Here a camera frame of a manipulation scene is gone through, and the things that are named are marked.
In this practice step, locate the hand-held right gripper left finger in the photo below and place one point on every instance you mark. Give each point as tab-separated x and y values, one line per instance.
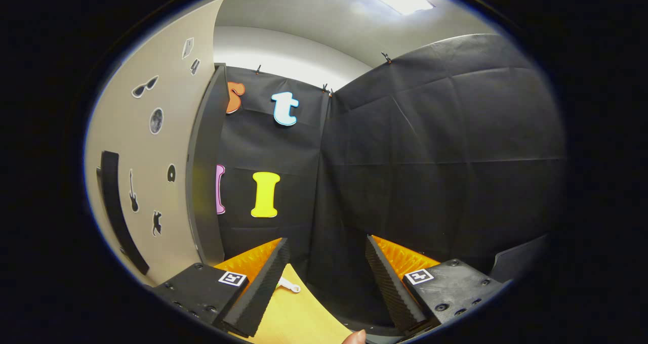
260	293

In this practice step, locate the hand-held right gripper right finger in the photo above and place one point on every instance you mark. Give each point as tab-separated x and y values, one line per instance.
390	288

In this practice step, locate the beige cabinet door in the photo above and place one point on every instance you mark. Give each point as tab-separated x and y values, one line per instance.
172	146

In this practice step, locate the green and white plush toy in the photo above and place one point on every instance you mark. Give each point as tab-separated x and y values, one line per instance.
288	285

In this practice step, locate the dark grey panel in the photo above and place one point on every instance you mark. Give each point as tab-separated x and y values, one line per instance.
521	258

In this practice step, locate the black backdrop cloth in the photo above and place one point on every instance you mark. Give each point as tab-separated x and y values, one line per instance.
430	157

